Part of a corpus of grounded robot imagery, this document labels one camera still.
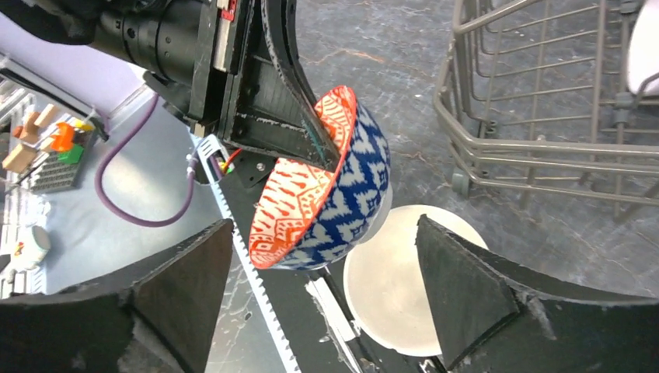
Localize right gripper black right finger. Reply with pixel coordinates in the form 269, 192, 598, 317
416, 215, 658, 372

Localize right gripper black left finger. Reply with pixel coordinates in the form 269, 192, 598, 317
1, 219, 233, 372

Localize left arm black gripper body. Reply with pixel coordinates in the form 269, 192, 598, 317
92, 1, 258, 134

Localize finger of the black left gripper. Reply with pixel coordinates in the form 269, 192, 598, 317
226, 1, 340, 170

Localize pink bowl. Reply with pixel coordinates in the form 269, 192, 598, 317
248, 85, 391, 270

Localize grey wire dish rack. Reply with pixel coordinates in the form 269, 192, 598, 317
434, 1, 658, 221

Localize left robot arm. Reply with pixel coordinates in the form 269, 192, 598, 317
1, 1, 340, 170

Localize plain white bottom bowl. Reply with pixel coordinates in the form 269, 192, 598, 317
343, 204, 487, 357

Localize white mug on desk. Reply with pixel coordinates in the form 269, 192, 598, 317
11, 225, 51, 270

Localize coloured toy blocks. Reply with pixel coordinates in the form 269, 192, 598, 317
1, 104, 99, 194

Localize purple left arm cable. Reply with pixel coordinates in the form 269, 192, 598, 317
93, 92, 197, 229

